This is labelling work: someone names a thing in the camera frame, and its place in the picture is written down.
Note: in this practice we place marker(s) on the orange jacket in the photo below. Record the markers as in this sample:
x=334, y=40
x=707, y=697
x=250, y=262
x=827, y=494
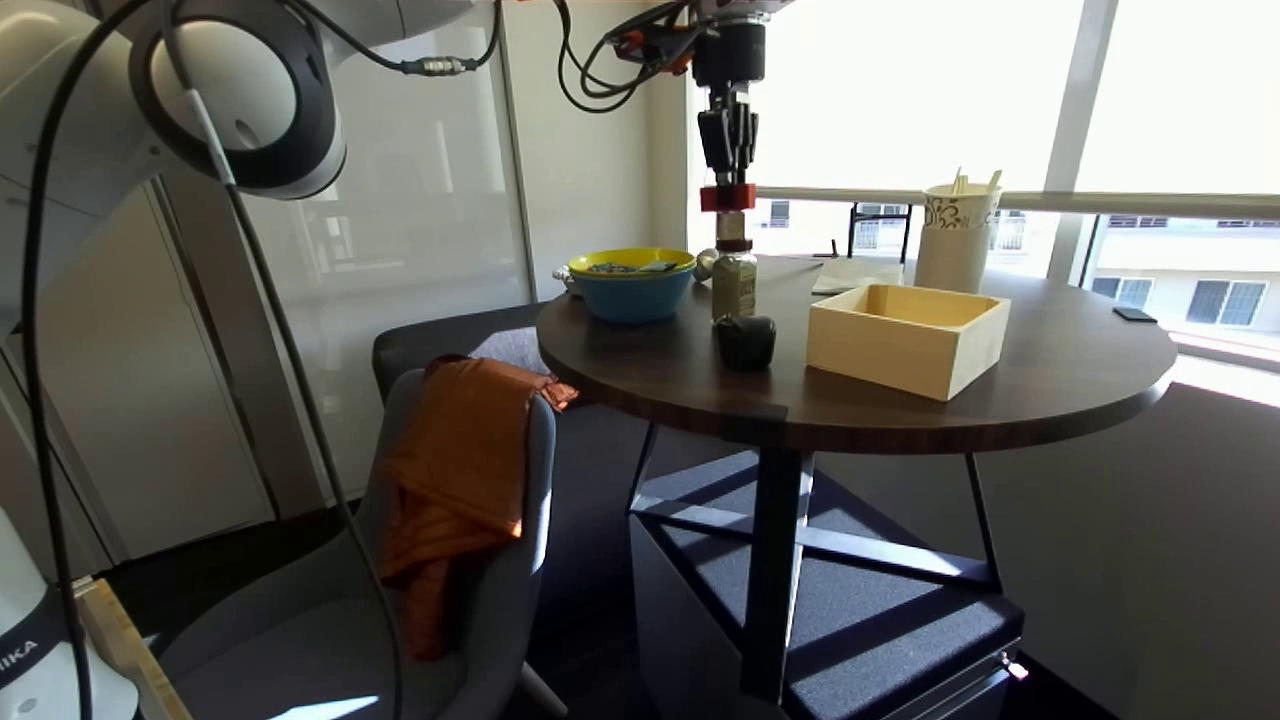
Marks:
x=462, y=466

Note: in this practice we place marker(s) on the white shallow bowl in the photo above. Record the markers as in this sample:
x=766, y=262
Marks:
x=853, y=268

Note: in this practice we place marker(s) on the small black flat device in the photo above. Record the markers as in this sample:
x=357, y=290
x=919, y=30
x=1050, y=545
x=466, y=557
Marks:
x=1134, y=319

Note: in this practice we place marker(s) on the light wooden open box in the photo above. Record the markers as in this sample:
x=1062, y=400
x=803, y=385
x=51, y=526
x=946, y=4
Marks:
x=907, y=343

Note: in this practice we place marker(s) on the small olive jar yellow lid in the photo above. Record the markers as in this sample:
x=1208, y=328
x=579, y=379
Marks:
x=735, y=280

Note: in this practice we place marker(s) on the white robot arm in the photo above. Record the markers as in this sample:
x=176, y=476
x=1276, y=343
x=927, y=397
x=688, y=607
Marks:
x=80, y=105

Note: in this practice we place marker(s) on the light wooden plank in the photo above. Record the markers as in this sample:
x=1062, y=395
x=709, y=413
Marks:
x=135, y=655

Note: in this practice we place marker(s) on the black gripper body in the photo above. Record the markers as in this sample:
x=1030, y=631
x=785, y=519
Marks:
x=729, y=61

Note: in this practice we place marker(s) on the gray armchair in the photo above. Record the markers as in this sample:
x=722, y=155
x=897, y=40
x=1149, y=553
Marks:
x=307, y=643

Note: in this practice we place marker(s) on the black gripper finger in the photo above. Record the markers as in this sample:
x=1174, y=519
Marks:
x=746, y=147
x=715, y=147

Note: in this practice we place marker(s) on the blue bowl yellow inside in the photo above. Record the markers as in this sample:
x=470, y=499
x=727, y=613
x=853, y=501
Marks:
x=629, y=301

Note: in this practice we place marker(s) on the round dark wooden table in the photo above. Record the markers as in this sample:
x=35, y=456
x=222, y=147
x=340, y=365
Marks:
x=1067, y=360

